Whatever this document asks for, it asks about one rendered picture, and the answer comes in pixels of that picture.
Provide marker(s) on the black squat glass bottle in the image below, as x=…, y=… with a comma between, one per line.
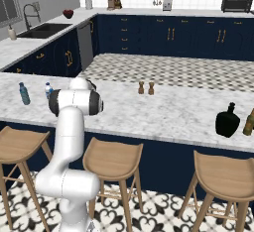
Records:
x=227, y=122

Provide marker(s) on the grey framed window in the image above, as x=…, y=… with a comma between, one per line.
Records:
x=8, y=3

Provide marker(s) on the beige soap dispenser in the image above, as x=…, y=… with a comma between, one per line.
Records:
x=12, y=33

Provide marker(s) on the navy sink cupboard run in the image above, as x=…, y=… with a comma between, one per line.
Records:
x=49, y=60

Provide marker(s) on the teal plastic bottle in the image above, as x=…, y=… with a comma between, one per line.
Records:
x=24, y=94

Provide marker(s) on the olive green glass bottle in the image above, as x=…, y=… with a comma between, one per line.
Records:
x=249, y=123

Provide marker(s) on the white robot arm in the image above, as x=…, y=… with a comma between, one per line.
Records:
x=66, y=150

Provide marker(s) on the dark red bowl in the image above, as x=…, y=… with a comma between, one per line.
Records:
x=68, y=13

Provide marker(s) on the steel sink tap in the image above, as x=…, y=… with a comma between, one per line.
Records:
x=30, y=14

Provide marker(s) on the white toaster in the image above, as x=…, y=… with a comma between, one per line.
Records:
x=167, y=4

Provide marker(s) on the navy base cupboard run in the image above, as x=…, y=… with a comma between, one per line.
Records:
x=175, y=37

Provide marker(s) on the black sink basin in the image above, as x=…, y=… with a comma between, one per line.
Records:
x=44, y=31

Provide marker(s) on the white paper towel roll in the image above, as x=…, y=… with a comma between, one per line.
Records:
x=88, y=1

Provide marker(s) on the brown coffee machine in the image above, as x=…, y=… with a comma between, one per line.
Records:
x=110, y=1

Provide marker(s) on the dark brown knife block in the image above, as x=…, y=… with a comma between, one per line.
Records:
x=118, y=3

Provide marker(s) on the black toaster oven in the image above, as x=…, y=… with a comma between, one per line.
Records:
x=237, y=3

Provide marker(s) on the steel dishwasher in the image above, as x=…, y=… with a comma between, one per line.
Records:
x=85, y=45

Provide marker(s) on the clear plastic bottle blue label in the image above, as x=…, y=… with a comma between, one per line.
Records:
x=48, y=90

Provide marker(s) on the wooden bar stool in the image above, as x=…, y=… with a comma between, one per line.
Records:
x=112, y=161
x=18, y=150
x=223, y=179

